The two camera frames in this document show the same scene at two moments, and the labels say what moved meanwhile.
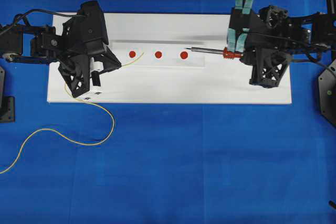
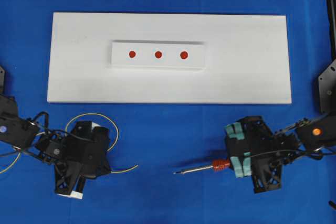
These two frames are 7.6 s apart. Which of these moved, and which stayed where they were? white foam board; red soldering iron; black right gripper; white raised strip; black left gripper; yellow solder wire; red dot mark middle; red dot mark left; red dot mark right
Moved: red soldering iron; black left gripper; yellow solder wire; black right gripper
Stayed: white foam board; red dot mark right; red dot mark left; red dot mark middle; white raised strip
